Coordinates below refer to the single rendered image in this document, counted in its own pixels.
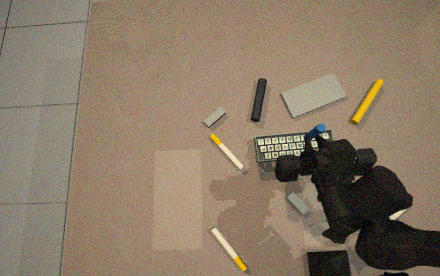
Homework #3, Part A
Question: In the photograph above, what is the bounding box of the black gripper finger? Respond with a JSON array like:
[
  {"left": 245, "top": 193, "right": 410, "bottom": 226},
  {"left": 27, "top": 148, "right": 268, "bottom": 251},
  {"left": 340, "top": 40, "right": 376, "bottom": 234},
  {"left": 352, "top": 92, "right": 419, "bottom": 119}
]
[
  {"left": 316, "top": 135, "right": 327, "bottom": 149},
  {"left": 299, "top": 134, "right": 317, "bottom": 160}
]

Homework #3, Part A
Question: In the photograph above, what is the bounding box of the white cylinder with yellow tip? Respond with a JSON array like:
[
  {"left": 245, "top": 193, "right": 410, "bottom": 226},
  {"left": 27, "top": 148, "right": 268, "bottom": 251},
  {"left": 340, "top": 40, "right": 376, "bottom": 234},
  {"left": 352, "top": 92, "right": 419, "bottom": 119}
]
[
  {"left": 211, "top": 227, "right": 248, "bottom": 271},
  {"left": 210, "top": 133, "right": 244, "bottom": 170}
]

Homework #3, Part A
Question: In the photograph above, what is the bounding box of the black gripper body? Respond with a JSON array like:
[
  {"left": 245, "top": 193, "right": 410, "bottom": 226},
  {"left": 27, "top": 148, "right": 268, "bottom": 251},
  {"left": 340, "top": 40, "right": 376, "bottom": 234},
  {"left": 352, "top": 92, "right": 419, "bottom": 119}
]
[{"left": 275, "top": 148, "right": 377, "bottom": 203}]

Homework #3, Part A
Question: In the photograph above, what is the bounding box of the dark grey cylinder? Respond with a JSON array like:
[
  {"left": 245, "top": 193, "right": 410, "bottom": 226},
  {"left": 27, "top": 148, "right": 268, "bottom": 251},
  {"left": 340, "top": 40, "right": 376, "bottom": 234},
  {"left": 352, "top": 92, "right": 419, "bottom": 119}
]
[{"left": 251, "top": 78, "right": 267, "bottom": 122}]

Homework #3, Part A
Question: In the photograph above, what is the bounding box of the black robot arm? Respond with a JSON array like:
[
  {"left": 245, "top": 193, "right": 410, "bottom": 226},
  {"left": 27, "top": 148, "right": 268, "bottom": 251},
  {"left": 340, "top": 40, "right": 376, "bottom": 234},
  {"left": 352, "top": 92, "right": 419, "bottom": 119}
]
[{"left": 313, "top": 139, "right": 440, "bottom": 271}]

